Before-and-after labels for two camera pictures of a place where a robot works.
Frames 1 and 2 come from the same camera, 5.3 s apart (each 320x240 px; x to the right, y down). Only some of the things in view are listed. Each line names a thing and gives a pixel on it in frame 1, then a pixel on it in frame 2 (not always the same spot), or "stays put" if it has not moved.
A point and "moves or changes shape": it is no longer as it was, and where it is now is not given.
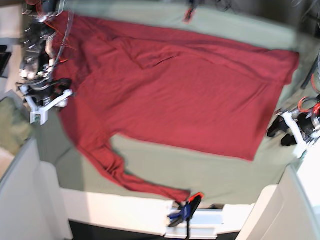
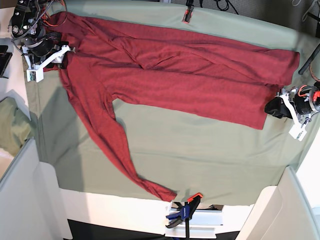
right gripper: (307, 121) → (304, 102)
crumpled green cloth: (15, 126) stays put
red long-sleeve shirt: (209, 97) moves or changes shape
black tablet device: (5, 57) stays put
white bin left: (32, 204) stays put
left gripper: (41, 90) → (38, 51)
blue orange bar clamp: (189, 209) stays put
